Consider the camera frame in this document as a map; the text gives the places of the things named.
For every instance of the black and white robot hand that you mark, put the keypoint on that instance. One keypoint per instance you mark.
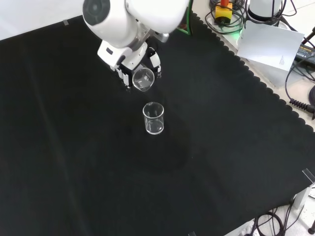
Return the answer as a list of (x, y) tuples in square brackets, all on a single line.
[(115, 52)]

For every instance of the clear glass beaker white graduations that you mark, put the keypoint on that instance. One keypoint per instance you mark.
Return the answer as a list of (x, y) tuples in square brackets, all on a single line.
[(144, 79)]

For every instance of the clear scratched glass beaker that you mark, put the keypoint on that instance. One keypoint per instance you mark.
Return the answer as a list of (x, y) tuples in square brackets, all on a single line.
[(153, 118)]

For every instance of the grey tape strip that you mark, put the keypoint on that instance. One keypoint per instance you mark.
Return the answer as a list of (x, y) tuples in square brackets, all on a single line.
[(66, 22)]

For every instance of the black bench cloth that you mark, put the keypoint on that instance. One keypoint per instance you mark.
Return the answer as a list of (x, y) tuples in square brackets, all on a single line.
[(98, 159)]

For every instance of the yellow stop button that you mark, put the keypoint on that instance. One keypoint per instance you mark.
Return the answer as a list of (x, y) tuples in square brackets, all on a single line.
[(223, 13)]

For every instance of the pale board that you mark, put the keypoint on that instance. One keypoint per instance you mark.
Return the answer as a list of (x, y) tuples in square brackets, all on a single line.
[(268, 46)]

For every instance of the white cylinder with black band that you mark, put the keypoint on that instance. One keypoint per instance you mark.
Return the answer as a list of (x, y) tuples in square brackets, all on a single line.
[(263, 9)]

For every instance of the black box with yellow print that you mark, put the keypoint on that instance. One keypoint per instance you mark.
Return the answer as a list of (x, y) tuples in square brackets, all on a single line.
[(306, 52)]

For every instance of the black tripod leg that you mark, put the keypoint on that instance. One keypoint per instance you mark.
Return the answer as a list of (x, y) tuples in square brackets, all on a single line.
[(308, 38)]

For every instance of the clear tape strip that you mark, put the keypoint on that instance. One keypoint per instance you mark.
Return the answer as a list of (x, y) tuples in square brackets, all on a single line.
[(308, 175)]

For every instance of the grey metal bench bracket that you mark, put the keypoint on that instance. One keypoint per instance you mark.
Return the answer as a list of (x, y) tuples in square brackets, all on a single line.
[(301, 197)]

